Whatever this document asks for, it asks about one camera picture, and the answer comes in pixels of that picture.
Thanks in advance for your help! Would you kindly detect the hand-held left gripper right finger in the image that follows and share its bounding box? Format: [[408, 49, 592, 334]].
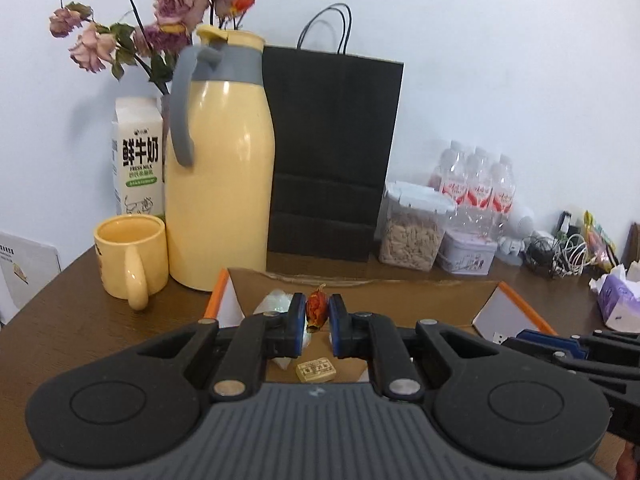
[[327, 294, 496, 401]]

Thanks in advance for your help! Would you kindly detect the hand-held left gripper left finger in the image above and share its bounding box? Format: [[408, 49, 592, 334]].
[[140, 292, 307, 401]]

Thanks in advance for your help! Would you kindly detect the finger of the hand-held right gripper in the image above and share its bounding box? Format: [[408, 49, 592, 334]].
[[500, 329, 640, 396], [570, 330, 640, 361]]

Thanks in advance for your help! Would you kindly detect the red rose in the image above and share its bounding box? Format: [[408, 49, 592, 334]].
[[306, 285, 330, 333]]

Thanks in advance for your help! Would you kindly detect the iridescent pouch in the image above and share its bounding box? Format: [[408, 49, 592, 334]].
[[252, 287, 313, 368]]

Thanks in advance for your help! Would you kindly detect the small tan block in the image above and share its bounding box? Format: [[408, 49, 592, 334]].
[[295, 357, 337, 383]]

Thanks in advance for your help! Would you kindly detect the red cardboard box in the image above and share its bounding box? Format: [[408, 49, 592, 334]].
[[202, 267, 561, 386]]

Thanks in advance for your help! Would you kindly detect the purple tissue pack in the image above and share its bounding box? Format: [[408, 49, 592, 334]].
[[589, 265, 640, 333]]

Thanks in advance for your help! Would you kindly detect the yellow snack packet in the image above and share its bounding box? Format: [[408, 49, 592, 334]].
[[582, 210, 618, 271]]

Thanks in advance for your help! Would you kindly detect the small white robot toy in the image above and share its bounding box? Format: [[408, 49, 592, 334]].
[[497, 203, 535, 266]]

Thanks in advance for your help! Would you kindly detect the clear nut container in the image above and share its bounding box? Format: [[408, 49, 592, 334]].
[[378, 181, 457, 272]]

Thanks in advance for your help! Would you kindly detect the lavender tin box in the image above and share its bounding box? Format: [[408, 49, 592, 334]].
[[436, 226, 499, 276]]

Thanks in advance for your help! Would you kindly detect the yellow thermos jug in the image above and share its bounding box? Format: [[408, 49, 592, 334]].
[[164, 24, 276, 292]]

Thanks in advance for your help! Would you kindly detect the black paper bag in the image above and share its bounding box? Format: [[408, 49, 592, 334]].
[[262, 3, 405, 263]]

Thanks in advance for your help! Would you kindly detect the yellow mug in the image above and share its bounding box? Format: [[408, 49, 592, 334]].
[[93, 214, 169, 311]]

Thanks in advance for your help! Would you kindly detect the white milk carton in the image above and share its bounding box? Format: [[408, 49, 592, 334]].
[[111, 96, 166, 221]]

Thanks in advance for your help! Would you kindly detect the pink flower vase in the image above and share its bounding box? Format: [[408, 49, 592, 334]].
[[159, 92, 174, 181]]

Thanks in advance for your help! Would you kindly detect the white panel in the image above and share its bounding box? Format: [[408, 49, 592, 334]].
[[0, 230, 63, 326]]

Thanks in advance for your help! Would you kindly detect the dried pink rose bouquet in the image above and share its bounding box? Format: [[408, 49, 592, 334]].
[[49, 0, 258, 96]]

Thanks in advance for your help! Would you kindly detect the tangle of charging cables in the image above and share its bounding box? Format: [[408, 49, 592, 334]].
[[522, 232, 601, 278]]

